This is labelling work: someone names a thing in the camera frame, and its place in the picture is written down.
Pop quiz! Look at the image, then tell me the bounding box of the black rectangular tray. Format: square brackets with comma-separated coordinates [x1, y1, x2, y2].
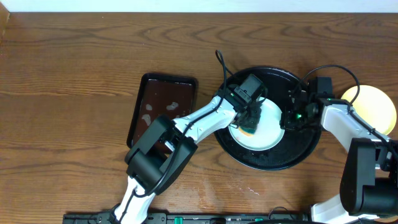
[126, 73, 198, 148]

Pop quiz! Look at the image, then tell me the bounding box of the black round tray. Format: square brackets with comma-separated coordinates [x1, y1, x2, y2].
[215, 67, 321, 170]

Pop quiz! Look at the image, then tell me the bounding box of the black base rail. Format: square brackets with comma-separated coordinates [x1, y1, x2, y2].
[62, 212, 311, 224]

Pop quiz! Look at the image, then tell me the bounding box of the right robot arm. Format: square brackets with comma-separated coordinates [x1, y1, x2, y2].
[280, 90, 397, 223]

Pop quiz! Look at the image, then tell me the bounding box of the green yellow sponge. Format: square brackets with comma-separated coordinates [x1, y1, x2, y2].
[239, 123, 257, 136]

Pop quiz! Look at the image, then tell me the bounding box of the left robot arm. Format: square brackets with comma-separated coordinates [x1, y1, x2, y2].
[111, 90, 267, 223]

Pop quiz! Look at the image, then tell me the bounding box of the yellow plate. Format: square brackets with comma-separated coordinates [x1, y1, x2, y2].
[353, 85, 397, 135]

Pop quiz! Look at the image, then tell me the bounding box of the pale blue plate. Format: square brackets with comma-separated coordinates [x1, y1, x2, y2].
[228, 99, 285, 151]

